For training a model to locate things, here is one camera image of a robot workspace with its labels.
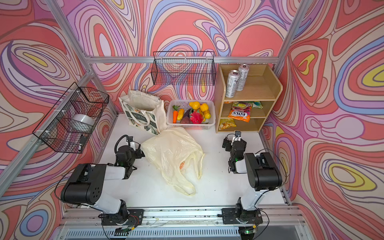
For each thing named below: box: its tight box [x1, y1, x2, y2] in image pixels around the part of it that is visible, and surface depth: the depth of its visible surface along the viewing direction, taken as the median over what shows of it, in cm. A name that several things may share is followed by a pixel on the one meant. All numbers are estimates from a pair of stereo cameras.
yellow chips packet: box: [219, 118, 237, 130], surface depth 110 cm
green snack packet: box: [232, 101, 263, 110], surface depth 100 cm
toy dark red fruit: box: [180, 116, 190, 124], surface depth 106 cm
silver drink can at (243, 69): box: [236, 63, 250, 92], surface depth 80 cm
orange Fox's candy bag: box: [227, 101, 252, 123], surface depth 96 cm
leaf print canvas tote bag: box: [118, 90, 168, 136], surface depth 103 cm
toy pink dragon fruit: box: [189, 108, 204, 124], surface depth 107 cm
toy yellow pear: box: [189, 101, 200, 110], surface depth 114 cm
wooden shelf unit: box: [215, 64, 283, 133], surface depth 93 cm
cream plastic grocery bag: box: [141, 127, 205, 196], surface depth 86 cm
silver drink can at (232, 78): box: [225, 69, 240, 98], surface depth 78 cm
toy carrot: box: [172, 105, 181, 124], surface depth 116 cm
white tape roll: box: [71, 113, 95, 133], surface depth 74 cm
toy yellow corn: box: [177, 108, 185, 121], surface depth 114 cm
